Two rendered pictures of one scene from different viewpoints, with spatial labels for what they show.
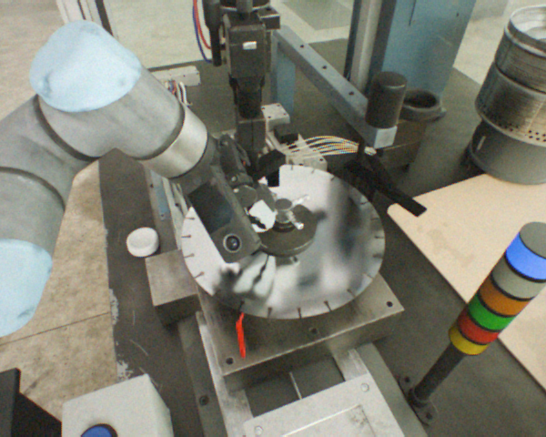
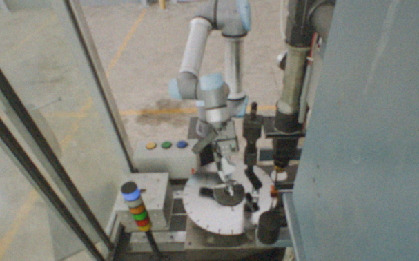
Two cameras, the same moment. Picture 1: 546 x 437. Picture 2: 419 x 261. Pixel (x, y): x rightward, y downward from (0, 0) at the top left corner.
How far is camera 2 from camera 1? 0.92 m
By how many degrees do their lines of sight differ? 71
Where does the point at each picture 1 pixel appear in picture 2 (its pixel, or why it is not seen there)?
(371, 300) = (195, 237)
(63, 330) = not seen: hidden behind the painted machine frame
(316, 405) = (161, 190)
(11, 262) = (173, 88)
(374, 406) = (152, 205)
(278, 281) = (203, 183)
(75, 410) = (193, 141)
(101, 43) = (205, 78)
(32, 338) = not seen: hidden behind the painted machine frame
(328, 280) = (195, 199)
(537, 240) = (130, 184)
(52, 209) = (190, 93)
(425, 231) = not seen: outside the picture
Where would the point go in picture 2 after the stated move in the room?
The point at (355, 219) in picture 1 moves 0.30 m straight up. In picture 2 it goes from (221, 221) to (217, 155)
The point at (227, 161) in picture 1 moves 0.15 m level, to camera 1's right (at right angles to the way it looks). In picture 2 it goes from (222, 140) to (205, 172)
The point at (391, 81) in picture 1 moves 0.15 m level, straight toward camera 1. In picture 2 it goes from (265, 217) to (219, 189)
